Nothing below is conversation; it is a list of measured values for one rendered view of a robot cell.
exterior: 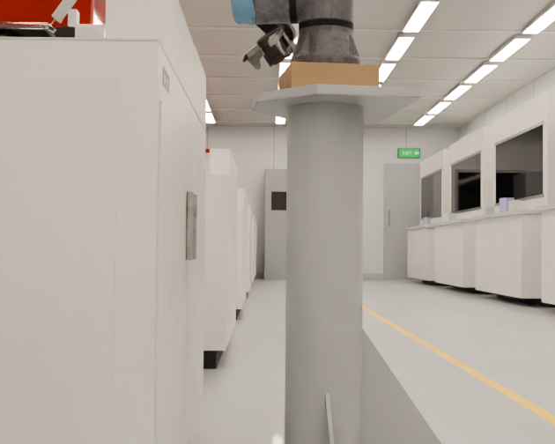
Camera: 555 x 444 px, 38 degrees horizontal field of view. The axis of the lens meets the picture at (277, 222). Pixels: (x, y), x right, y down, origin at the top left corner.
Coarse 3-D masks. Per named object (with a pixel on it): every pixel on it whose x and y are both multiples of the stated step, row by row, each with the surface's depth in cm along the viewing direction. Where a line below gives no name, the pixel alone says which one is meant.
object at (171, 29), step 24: (120, 0) 130; (144, 0) 130; (168, 0) 135; (120, 24) 129; (144, 24) 129; (168, 24) 135; (168, 48) 136; (192, 48) 179; (192, 72) 179; (192, 96) 180
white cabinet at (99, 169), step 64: (0, 64) 123; (64, 64) 123; (128, 64) 123; (0, 128) 122; (64, 128) 122; (128, 128) 123; (192, 128) 180; (0, 192) 122; (64, 192) 122; (128, 192) 123; (192, 192) 166; (0, 256) 122; (64, 256) 122; (128, 256) 122; (192, 256) 166; (0, 320) 121; (64, 320) 121; (128, 320) 122; (192, 320) 182; (0, 384) 121; (64, 384) 121; (128, 384) 122; (192, 384) 183
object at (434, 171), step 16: (432, 160) 1271; (448, 160) 1190; (432, 176) 1268; (448, 176) 1189; (432, 192) 1267; (448, 192) 1188; (432, 208) 1266; (448, 208) 1188; (432, 224) 1266; (416, 240) 1279; (432, 240) 1194; (416, 256) 1277; (432, 256) 1193; (416, 272) 1276; (432, 272) 1192
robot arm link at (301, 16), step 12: (300, 0) 167; (312, 0) 167; (324, 0) 166; (336, 0) 167; (348, 0) 168; (300, 12) 169; (312, 12) 167; (324, 12) 166; (336, 12) 167; (348, 12) 168
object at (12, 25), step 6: (0, 24) 144; (6, 24) 144; (12, 24) 144; (18, 24) 144; (24, 24) 144; (30, 24) 144; (36, 24) 145; (42, 24) 145; (36, 30) 145; (42, 30) 145
